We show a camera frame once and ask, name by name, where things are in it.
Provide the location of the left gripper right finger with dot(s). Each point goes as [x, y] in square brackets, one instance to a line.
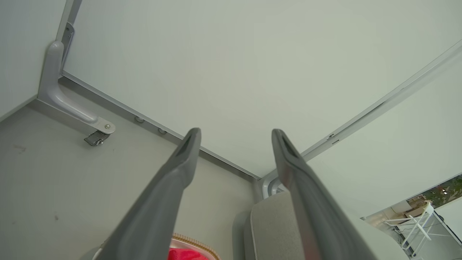
[317, 216]

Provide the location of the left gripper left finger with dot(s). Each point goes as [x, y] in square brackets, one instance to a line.
[155, 209]

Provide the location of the red garment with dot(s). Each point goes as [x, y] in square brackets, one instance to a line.
[184, 255]

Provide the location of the grey fabric sofa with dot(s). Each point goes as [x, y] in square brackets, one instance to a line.
[270, 231]

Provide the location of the grey partition foot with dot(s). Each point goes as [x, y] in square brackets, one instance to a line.
[54, 83]
[267, 186]

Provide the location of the woven laundry basket white liner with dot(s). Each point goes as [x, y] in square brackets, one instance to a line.
[202, 247]

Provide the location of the small grey caster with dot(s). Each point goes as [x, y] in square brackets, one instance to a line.
[95, 138]

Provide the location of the white drying rack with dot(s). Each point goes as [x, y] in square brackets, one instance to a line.
[418, 220]

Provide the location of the green foliage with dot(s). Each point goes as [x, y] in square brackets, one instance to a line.
[445, 189]

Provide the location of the grey partition bottom rail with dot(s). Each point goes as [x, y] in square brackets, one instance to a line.
[119, 108]

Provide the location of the grey partition post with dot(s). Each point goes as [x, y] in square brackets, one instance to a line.
[379, 104]
[70, 11]

